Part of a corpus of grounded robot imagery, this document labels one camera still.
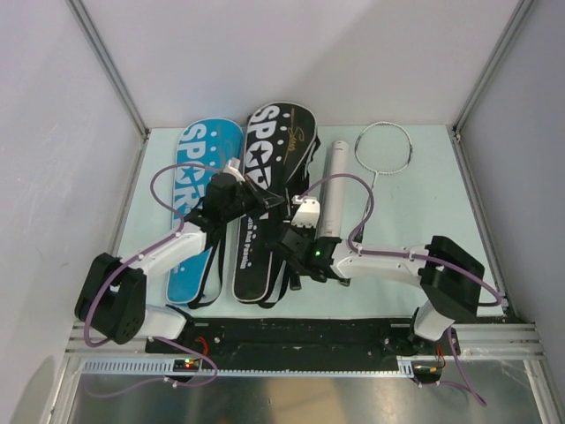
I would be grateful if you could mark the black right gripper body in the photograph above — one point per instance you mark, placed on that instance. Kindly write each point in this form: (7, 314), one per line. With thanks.
(311, 232)

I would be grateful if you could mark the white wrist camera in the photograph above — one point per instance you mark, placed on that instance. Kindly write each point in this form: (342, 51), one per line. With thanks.
(232, 168)
(307, 213)

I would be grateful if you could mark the black sport racket cover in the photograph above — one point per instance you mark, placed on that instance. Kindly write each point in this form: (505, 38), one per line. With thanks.
(280, 141)

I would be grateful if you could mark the white racket black grip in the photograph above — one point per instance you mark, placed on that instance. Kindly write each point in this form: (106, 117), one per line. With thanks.
(383, 148)

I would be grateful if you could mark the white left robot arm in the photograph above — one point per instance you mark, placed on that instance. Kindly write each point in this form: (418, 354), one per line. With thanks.
(113, 301)

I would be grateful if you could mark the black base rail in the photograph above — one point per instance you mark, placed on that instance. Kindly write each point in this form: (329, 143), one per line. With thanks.
(305, 345)

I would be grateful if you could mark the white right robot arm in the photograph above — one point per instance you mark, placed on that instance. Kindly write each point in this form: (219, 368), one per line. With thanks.
(449, 276)

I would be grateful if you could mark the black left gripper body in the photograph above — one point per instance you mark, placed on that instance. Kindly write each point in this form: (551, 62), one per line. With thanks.
(244, 204)

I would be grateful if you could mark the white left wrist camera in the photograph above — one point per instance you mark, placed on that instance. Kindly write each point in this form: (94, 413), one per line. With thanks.
(232, 168)

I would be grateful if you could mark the grey aluminium frame post right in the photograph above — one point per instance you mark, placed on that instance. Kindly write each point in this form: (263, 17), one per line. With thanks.
(508, 37)

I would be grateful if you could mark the grey aluminium frame post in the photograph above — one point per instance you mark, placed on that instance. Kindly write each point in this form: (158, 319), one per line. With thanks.
(93, 37)
(508, 37)

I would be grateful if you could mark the grey aluminium frame post left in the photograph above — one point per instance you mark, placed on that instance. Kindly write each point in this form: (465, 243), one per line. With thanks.
(93, 37)

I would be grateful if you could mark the white shuttlecock tube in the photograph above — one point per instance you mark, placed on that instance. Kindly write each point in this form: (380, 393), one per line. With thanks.
(332, 191)

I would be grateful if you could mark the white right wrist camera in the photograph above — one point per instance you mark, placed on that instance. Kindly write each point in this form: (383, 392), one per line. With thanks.
(307, 213)

